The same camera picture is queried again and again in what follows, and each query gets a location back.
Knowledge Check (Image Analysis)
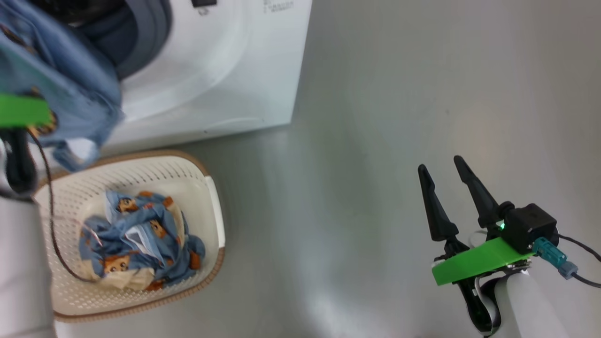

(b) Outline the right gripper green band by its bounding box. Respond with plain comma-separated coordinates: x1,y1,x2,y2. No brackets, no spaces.
417,156,536,337

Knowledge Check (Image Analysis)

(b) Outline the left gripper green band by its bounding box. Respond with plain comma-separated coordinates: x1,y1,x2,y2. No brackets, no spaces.
0,93,52,193

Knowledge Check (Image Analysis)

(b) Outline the blue and cream bear-print garment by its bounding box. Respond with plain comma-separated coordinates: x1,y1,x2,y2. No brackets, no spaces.
77,190,206,292

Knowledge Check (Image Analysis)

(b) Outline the grey rubber door gasket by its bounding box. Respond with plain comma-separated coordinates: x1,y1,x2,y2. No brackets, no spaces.
77,0,172,80

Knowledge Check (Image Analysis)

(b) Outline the white washing machine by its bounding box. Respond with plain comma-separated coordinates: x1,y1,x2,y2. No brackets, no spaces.
0,0,313,158

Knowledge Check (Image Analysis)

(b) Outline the cream perforated laundry basket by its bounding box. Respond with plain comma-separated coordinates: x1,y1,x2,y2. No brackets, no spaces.
34,150,226,323

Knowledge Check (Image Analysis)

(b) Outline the teal-plug black cable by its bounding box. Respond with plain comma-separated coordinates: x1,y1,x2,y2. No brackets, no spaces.
533,237,601,288

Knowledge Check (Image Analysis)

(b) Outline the thin dark cable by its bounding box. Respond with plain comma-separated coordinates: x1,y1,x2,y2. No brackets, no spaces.
26,126,101,284

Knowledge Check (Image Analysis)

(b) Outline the thin black cable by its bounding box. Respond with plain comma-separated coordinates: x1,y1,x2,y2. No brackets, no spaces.
558,234,601,262

